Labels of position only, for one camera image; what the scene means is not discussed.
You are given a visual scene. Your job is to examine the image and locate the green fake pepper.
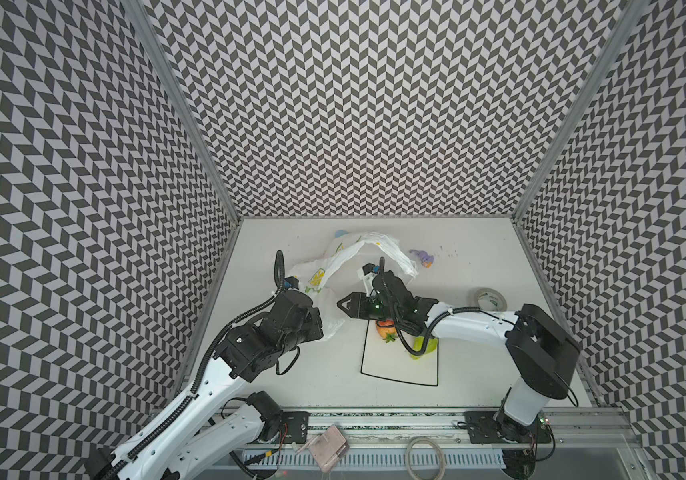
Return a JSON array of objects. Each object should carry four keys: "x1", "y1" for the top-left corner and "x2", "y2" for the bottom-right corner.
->
[{"x1": 411, "y1": 336, "x2": 439, "y2": 359}]

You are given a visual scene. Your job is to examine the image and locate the white plastic bag lemon print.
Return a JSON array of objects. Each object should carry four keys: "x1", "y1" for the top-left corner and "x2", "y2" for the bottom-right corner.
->
[{"x1": 287, "y1": 232, "x2": 419, "y2": 341}]

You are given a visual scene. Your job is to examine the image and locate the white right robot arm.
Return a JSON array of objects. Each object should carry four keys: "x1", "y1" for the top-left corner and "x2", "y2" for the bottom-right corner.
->
[{"x1": 337, "y1": 259, "x2": 582, "y2": 445}]

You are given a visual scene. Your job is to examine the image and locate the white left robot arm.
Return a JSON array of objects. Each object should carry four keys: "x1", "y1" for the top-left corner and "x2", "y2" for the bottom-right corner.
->
[{"x1": 85, "y1": 252, "x2": 324, "y2": 479}]

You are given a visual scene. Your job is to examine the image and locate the purple elephant toy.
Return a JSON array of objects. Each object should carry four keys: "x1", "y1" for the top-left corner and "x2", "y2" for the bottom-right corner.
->
[{"x1": 409, "y1": 249, "x2": 435, "y2": 268}]

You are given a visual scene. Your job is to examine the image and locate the white mat black border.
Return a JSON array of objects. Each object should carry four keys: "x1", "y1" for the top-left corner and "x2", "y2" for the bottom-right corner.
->
[{"x1": 360, "y1": 321, "x2": 439, "y2": 387}]

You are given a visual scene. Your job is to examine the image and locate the grey tape roll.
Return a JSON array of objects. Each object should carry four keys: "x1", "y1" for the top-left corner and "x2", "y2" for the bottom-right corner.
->
[{"x1": 468, "y1": 287, "x2": 508, "y2": 312}]

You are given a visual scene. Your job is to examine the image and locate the pink transparent box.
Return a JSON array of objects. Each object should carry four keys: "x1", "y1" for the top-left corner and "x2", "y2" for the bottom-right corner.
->
[{"x1": 304, "y1": 425, "x2": 350, "y2": 473}]

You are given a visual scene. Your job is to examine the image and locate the grey cable ring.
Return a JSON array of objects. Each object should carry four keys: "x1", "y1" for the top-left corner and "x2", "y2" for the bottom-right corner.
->
[{"x1": 404, "y1": 436, "x2": 447, "y2": 480}]

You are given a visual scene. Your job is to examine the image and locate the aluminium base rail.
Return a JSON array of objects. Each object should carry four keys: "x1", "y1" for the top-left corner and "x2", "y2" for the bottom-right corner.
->
[{"x1": 290, "y1": 407, "x2": 641, "y2": 449}]

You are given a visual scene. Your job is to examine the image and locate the left grey corner post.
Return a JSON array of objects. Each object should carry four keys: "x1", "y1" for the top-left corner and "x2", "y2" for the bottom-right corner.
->
[{"x1": 122, "y1": 0, "x2": 240, "y2": 225}]

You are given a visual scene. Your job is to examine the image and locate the grey corner frame post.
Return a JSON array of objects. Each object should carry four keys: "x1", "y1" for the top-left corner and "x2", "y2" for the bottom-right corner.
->
[{"x1": 512, "y1": 0, "x2": 650, "y2": 224}]

